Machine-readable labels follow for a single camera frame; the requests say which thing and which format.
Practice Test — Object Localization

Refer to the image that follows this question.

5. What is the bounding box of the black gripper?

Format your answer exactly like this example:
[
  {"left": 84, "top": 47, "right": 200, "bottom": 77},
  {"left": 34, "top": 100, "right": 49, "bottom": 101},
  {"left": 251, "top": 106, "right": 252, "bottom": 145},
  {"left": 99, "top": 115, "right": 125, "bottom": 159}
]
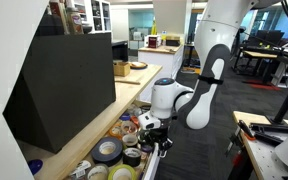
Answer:
[{"left": 139, "top": 128, "right": 173, "bottom": 158}]

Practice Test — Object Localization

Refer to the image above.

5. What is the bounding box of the white top cabinet drawer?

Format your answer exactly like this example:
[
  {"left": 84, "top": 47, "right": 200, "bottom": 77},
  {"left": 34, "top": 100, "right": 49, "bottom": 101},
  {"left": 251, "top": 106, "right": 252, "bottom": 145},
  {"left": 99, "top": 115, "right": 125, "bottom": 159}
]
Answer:
[{"left": 63, "top": 99, "right": 161, "bottom": 180}]

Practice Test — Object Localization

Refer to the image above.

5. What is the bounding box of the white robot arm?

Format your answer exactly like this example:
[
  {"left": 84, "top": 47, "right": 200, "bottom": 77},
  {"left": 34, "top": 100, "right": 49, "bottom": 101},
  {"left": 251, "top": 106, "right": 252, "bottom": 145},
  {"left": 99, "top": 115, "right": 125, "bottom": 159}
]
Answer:
[{"left": 139, "top": 0, "right": 265, "bottom": 157}]

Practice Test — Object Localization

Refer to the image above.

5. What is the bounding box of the white kitchen island cabinet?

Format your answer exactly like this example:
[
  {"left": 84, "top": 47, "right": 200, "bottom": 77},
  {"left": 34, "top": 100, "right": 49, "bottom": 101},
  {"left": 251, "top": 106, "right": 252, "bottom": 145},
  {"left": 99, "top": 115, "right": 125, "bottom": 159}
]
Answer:
[{"left": 138, "top": 45, "right": 184, "bottom": 102}]

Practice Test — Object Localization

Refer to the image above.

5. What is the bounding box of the beige tape roll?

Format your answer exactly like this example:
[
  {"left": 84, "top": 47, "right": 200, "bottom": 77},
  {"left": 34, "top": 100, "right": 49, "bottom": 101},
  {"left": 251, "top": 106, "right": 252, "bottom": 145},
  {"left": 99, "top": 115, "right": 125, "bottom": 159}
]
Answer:
[{"left": 122, "top": 134, "right": 138, "bottom": 147}]

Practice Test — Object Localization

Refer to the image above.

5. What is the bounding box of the black small tape roll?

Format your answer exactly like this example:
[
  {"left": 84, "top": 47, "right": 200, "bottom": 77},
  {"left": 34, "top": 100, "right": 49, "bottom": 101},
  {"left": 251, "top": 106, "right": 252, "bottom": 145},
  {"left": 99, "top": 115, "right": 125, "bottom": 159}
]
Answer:
[{"left": 123, "top": 148, "right": 141, "bottom": 167}]

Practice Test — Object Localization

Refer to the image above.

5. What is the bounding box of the yellow tape roll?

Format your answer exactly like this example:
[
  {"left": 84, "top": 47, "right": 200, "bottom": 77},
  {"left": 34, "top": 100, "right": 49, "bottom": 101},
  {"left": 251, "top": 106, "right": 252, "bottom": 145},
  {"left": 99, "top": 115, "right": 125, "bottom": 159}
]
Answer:
[{"left": 108, "top": 164, "right": 137, "bottom": 180}]

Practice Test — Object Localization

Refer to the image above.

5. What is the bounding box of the small wooden box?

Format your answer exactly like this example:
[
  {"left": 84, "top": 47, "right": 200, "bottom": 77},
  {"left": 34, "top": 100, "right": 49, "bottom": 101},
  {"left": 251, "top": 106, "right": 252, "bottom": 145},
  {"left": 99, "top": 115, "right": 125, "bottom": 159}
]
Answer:
[{"left": 113, "top": 62, "right": 130, "bottom": 77}]

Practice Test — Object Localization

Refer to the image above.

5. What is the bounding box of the black metal tool chest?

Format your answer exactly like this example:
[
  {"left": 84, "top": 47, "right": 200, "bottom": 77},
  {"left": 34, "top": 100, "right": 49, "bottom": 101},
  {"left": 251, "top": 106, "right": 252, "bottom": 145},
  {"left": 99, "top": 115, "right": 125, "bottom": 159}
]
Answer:
[{"left": 2, "top": 32, "right": 117, "bottom": 154}]

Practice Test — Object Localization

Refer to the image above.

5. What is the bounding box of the glue bottle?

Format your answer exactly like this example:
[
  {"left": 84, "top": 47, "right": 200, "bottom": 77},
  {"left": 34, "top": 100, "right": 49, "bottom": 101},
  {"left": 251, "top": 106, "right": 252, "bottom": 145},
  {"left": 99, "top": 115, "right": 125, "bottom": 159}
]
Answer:
[{"left": 66, "top": 0, "right": 84, "bottom": 35}]

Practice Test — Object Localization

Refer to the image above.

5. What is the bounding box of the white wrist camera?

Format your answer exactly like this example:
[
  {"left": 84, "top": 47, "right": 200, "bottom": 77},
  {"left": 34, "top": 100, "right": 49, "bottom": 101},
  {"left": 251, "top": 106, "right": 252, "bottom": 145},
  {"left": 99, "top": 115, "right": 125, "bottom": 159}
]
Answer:
[{"left": 138, "top": 111, "right": 161, "bottom": 130}]

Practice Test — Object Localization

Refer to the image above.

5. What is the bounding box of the black duct tape roll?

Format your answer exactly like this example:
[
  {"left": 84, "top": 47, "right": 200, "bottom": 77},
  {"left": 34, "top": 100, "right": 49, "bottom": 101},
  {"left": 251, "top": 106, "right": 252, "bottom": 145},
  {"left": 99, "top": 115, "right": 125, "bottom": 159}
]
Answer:
[{"left": 91, "top": 137, "right": 123, "bottom": 166}]

